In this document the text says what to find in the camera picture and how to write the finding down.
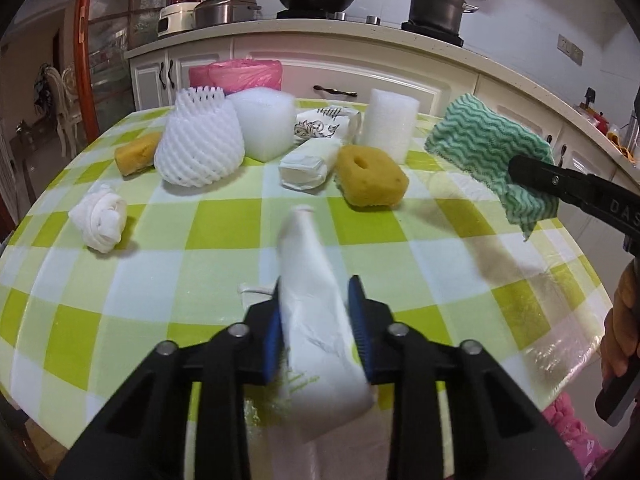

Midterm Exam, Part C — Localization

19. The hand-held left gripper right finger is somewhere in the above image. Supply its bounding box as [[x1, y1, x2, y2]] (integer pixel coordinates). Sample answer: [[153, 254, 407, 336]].
[[347, 275, 586, 480]]

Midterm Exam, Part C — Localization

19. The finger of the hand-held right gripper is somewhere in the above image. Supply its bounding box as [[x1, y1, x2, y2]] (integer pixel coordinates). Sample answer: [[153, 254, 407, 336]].
[[506, 155, 600, 206]]

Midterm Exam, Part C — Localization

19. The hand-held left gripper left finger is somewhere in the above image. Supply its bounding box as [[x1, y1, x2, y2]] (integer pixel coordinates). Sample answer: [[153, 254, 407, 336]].
[[55, 287, 287, 480]]

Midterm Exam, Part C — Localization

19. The white plastic bag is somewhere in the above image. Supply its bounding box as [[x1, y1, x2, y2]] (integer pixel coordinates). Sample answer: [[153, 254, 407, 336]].
[[272, 205, 377, 443]]

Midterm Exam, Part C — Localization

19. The green wavy striped cloth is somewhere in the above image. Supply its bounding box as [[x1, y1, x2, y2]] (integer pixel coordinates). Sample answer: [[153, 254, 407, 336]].
[[424, 94, 561, 242]]

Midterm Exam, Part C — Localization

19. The white foam roll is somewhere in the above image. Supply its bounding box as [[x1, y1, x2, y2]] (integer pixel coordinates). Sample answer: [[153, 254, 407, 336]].
[[356, 88, 421, 165]]

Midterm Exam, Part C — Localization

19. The pink bin with pink bag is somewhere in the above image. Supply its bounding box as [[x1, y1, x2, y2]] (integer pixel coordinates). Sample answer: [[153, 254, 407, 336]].
[[188, 59, 283, 96]]

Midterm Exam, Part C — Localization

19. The person's right hand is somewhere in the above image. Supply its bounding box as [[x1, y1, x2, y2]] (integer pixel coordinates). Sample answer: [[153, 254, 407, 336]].
[[600, 259, 640, 382]]

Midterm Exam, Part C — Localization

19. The green white checkered tablecloth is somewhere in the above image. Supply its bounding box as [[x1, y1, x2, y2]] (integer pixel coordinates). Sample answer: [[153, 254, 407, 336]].
[[0, 95, 616, 480]]

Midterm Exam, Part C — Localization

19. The yellow sponge with hole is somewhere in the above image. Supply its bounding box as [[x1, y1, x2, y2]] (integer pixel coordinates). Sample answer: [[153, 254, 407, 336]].
[[334, 144, 410, 208]]

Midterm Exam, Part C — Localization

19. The black gas stove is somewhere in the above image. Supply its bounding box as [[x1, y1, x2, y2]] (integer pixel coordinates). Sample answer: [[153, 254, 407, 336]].
[[275, 7, 466, 47]]

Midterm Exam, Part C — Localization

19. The black cooking pot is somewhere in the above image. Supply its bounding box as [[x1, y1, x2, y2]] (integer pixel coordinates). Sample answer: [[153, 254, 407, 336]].
[[398, 0, 480, 36]]

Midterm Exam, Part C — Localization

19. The white foam fruit net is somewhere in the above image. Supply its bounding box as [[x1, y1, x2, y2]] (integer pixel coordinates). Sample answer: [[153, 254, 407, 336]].
[[154, 86, 247, 187]]

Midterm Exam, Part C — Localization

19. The white packet with dark print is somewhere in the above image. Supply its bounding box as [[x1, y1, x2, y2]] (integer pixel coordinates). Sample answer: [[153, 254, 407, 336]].
[[292, 105, 362, 148]]

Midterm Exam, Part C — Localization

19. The white knotted cloth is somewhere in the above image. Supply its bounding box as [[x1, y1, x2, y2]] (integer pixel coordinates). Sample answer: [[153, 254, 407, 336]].
[[68, 184, 129, 254]]

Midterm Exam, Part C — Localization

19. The white foam block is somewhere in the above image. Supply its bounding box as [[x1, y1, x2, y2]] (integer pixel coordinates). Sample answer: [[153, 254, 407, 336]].
[[227, 89, 297, 163]]

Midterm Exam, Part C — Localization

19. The pink cloth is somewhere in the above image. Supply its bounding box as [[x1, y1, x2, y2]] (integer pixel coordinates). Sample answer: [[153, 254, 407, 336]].
[[542, 392, 611, 480]]

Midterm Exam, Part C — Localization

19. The plain yellow sponge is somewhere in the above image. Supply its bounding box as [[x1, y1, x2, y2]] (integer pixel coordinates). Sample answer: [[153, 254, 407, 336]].
[[114, 132, 163, 177]]

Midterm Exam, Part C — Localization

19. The white dining chair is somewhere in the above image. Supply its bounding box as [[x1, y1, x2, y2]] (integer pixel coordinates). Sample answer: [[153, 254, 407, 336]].
[[35, 62, 81, 146]]

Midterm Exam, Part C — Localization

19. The steel pressure cooker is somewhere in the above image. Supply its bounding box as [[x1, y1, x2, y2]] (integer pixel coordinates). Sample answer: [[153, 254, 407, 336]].
[[192, 0, 262, 28]]

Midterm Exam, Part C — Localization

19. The white rice cooker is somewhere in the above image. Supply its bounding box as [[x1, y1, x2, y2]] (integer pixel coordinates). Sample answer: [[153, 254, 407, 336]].
[[157, 2, 201, 38]]

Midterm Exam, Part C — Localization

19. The red framed glass sliding door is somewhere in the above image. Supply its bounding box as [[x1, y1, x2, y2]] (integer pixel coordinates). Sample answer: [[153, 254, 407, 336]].
[[75, 0, 206, 141]]

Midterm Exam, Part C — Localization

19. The white wall outlet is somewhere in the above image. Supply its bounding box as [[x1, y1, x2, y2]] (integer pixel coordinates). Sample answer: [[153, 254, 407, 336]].
[[557, 34, 585, 66]]

